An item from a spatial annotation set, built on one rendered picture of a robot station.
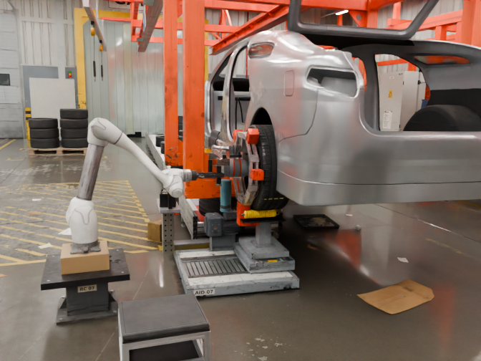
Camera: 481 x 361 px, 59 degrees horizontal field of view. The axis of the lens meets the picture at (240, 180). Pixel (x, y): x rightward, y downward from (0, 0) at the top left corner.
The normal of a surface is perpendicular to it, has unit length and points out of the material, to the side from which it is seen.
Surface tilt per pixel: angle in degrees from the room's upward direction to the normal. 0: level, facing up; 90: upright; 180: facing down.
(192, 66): 90
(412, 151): 96
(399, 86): 90
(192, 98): 90
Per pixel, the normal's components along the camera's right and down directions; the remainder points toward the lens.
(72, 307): 0.34, 0.18
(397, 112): -0.94, 0.04
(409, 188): 0.21, 0.46
